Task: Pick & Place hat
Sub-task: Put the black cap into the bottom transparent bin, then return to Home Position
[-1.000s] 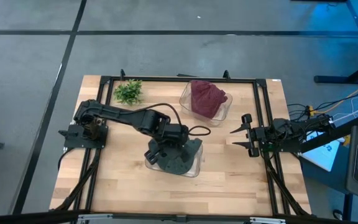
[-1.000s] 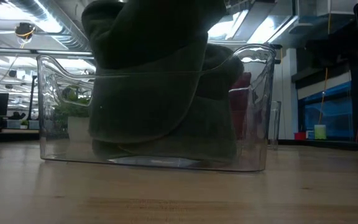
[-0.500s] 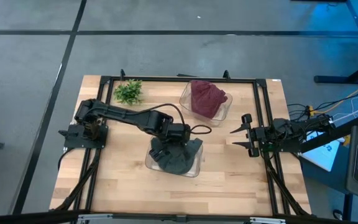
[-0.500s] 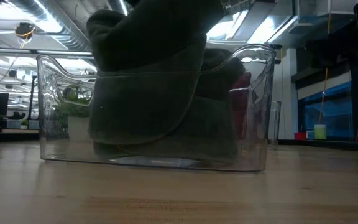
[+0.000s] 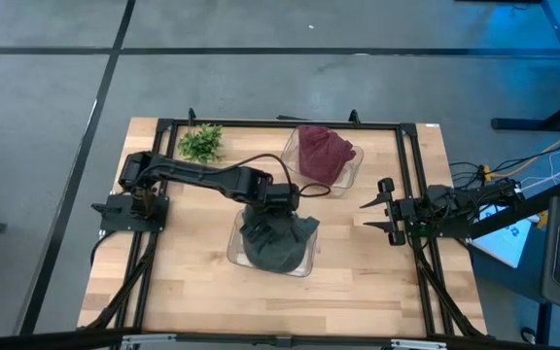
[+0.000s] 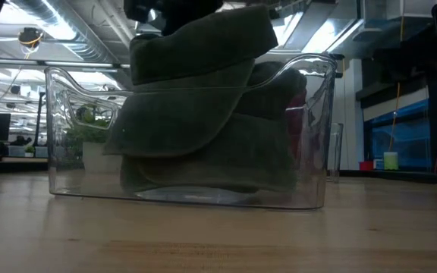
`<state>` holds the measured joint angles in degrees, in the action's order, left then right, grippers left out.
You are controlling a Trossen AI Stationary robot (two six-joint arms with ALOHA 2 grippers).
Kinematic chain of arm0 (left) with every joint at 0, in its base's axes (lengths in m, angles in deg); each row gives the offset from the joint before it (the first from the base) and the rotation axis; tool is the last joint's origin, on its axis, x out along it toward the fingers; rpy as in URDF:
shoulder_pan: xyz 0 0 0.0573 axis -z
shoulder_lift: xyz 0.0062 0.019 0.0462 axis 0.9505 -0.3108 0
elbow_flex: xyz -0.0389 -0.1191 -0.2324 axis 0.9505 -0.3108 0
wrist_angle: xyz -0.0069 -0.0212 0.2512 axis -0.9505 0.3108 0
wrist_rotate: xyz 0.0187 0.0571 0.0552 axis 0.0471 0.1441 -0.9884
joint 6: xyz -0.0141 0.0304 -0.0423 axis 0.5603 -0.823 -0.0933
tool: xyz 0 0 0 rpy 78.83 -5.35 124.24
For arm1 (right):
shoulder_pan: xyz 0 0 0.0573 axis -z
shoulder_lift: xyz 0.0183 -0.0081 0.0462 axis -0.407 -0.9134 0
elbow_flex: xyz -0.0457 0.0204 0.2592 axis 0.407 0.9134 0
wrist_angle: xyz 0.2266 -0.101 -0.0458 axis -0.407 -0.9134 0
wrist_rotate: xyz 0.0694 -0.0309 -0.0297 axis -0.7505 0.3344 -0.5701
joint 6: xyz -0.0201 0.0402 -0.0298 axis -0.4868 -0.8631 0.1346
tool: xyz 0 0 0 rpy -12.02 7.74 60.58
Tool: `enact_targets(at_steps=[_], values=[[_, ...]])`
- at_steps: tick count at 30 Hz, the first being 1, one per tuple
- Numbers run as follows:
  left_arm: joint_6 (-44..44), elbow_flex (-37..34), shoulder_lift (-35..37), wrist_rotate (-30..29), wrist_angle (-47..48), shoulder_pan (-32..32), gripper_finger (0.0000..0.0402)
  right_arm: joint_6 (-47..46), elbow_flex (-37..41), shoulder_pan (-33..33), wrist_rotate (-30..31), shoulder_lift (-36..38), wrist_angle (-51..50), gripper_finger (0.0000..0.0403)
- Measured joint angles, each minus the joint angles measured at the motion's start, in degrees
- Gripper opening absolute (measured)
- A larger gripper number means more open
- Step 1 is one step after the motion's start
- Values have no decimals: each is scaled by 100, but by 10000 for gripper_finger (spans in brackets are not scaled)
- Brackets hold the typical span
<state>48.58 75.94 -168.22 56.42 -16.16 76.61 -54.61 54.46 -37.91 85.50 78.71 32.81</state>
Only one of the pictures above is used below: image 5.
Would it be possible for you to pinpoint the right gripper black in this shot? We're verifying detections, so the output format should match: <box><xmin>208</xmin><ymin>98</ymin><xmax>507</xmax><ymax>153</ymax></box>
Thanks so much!
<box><xmin>359</xmin><ymin>177</ymin><xmax>419</xmax><ymax>247</ymax></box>

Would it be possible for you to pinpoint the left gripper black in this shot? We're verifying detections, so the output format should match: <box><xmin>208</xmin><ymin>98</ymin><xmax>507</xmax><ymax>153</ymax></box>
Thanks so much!
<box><xmin>238</xmin><ymin>183</ymin><xmax>304</xmax><ymax>257</ymax></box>

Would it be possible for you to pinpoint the clear plastic bin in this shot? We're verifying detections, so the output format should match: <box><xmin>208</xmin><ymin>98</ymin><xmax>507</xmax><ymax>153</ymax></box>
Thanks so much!
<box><xmin>225</xmin><ymin>208</ymin><xmax>320</xmax><ymax>279</ymax></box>
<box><xmin>281</xmin><ymin>124</ymin><xmax>366</xmax><ymax>199</ymax></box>

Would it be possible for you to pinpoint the small green potted plant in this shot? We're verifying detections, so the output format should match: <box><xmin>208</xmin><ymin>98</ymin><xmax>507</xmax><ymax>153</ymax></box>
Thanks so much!
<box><xmin>177</xmin><ymin>122</ymin><xmax>226</xmax><ymax>166</ymax></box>

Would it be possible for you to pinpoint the white box blue print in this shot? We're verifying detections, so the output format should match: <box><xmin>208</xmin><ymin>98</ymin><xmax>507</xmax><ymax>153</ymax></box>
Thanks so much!
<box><xmin>472</xmin><ymin>203</ymin><xmax>539</xmax><ymax>269</ymax></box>

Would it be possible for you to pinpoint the black desk beam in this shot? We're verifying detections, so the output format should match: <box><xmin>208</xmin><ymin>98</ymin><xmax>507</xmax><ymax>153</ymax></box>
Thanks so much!
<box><xmin>469</xmin><ymin>179</ymin><xmax>560</xmax><ymax>240</ymax></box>

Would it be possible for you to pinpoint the black desk foot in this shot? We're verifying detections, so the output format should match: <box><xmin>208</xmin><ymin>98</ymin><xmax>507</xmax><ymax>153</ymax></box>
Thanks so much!
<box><xmin>491</xmin><ymin>95</ymin><xmax>560</xmax><ymax>132</ymax></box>

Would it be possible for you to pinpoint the black desk pole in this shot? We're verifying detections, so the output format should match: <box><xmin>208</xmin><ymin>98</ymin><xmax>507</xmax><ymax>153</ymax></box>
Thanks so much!
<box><xmin>535</xmin><ymin>300</ymin><xmax>553</xmax><ymax>347</ymax></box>

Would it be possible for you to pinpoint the black aluminium crossbar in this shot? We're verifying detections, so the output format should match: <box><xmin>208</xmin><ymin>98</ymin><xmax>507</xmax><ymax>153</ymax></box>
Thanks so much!
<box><xmin>0</xmin><ymin>328</ymin><xmax>560</xmax><ymax>350</ymax></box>

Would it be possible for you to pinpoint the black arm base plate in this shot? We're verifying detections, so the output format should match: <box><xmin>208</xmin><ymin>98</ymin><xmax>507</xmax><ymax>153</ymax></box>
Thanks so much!
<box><xmin>90</xmin><ymin>193</ymin><xmax>170</xmax><ymax>233</ymax></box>
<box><xmin>408</xmin><ymin>223</ymin><xmax>471</xmax><ymax>240</ymax></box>

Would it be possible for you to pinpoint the black cable bundle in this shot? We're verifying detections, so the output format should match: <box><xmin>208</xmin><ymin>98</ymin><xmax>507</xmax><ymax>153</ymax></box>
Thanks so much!
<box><xmin>448</xmin><ymin>138</ymin><xmax>560</xmax><ymax>192</ymax></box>

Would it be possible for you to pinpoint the yellow cable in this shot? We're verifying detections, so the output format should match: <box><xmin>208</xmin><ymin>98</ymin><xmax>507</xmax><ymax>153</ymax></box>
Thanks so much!
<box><xmin>482</xmin><ymin>127</ymin><xmax>560</xmax><ymax>179</ymax></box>

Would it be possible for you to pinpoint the black aluminium table frame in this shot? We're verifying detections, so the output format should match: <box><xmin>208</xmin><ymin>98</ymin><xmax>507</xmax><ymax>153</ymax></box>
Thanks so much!
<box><xmin>83</xmin><ymin>116</ymin><xmax>493</xmax><ymax>341</ymax></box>

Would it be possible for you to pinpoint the silver frame bracket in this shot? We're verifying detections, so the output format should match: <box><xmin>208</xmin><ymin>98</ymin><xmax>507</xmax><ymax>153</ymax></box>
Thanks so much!
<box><xmin>121</xmin><ymin>332</ymin><xmax>179</xmax><ymax>350</ymax></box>
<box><xmin>389</xmin><ymin>338</ymin><xmax>449</xmax><ymax>350</ymax></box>

